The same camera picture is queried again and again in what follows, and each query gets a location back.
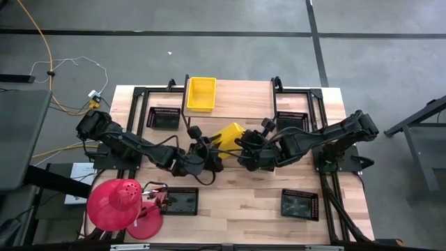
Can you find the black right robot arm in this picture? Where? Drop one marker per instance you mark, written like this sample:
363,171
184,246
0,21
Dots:
334,134

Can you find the yellow plastic basket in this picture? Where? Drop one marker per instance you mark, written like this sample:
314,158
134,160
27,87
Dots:
201,94
228,136

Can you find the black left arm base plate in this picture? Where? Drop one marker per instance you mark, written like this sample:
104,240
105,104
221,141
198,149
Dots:
104,162

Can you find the silver metal bracket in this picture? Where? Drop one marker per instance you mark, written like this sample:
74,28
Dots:
129,247
324,248

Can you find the black metal table frame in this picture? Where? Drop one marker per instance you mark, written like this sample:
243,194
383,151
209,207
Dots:
413,118

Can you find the black aluminium rig frame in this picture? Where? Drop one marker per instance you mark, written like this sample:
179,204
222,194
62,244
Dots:
140,92

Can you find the black flat floor bar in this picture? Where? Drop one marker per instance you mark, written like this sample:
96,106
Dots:
17,78

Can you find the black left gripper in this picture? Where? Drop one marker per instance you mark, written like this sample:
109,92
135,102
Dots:
198,162

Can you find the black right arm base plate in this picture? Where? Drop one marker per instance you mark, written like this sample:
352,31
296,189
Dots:
352,153

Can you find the black metal beam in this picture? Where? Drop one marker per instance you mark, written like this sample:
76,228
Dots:
55,181

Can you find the black plastic basket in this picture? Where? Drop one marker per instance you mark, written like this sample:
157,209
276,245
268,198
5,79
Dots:
299,205
181,201
163,119
292,120

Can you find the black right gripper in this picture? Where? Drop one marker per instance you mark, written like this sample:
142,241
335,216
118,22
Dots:
259,151

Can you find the large red lamp shade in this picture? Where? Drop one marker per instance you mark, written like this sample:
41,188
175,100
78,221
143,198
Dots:
104,209

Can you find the white box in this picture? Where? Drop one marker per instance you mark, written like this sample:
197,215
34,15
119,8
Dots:
82,171

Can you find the black and orange foot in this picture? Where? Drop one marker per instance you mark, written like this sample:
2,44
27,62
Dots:
390,242

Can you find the black aluminium crossbar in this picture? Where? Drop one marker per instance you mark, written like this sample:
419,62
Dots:
191,248

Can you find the red metal lamp clamp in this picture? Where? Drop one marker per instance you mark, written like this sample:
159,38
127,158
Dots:
162,200

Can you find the dark grey desk top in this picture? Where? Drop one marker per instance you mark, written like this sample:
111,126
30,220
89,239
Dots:
24,139

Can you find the wooden shelf with black legs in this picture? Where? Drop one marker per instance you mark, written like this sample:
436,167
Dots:
244,99

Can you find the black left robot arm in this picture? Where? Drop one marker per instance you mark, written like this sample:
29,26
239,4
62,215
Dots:
122,143

